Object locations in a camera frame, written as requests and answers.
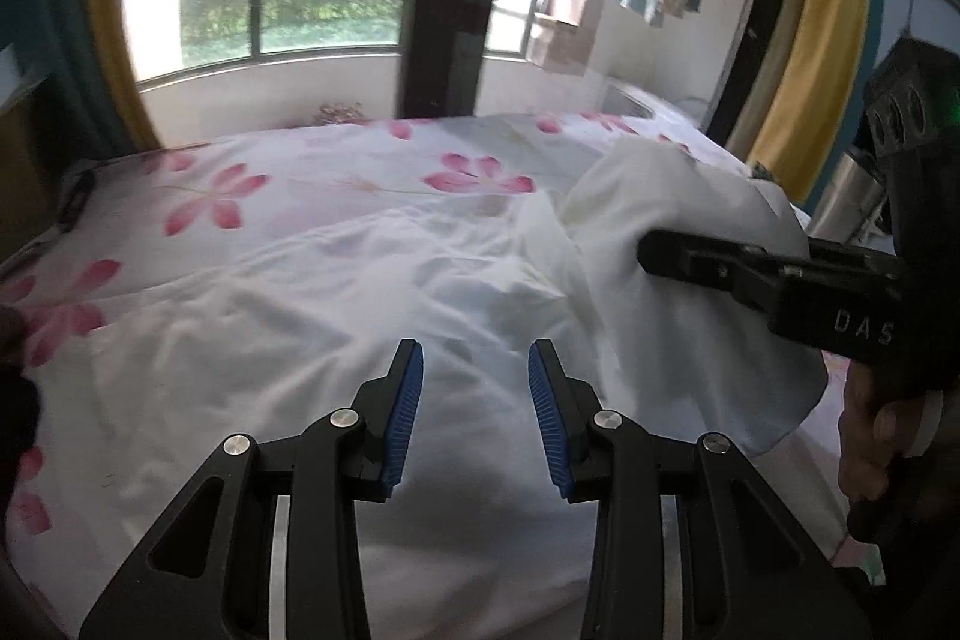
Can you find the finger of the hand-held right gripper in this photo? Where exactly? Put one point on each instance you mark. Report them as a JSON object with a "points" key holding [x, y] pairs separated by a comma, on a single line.
{"points": [[697, 261]]}

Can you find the small dark object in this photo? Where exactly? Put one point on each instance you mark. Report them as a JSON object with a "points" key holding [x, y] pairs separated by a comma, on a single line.
{"points": [[763, 171]]}

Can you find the yellow curtain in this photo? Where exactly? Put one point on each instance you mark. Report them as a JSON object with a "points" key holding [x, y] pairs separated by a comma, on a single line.
{"points": [[817, 48], [112, 48]]}

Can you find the floral bed sheet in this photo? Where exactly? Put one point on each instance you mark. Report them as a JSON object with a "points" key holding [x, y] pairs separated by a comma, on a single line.
{"points": [[337, 160]]}

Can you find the dark cloth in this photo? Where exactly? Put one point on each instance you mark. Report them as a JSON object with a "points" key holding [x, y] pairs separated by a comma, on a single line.
{"points": [[15, 400]]}

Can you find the black remote control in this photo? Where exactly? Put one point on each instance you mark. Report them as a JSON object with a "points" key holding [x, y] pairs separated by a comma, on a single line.
{"points": [[76, 197]]}

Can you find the stainless steel can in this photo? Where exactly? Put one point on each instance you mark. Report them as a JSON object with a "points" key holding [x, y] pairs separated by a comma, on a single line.
{"points": [[847, 197]]}

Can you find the white hooded jacket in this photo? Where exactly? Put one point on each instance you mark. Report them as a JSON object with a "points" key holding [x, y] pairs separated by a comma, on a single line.
{"points": [[300, 325]]}

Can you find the teal curtain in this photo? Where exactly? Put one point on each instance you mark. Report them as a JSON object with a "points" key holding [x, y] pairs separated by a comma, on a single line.
{"points": [[60, 48]]}

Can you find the potted plant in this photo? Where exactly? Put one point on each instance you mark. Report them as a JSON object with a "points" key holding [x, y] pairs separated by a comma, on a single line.
{"points": [[341, 113]]}

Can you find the black sliding door frame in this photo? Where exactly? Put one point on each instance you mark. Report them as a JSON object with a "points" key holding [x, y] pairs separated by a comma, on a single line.
{"points": [[765, 10]]}

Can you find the white washing machine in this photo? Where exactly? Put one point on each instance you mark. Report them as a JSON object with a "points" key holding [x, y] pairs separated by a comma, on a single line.
{"points": [[652, 104]]}

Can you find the person's right hand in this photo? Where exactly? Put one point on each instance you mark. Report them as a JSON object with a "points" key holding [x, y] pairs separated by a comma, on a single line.
{"points": [[870, 430]]}

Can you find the small brown carton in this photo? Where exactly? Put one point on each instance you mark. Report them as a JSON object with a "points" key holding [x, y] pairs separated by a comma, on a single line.
{"points": [[553, 44]]}

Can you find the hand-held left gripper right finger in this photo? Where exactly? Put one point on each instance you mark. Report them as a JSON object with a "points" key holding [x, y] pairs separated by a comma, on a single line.
{"points": [[547, 419]]}

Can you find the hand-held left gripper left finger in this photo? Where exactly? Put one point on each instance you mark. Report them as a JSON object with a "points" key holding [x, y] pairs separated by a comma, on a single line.
{"points": [[401, 415]]}

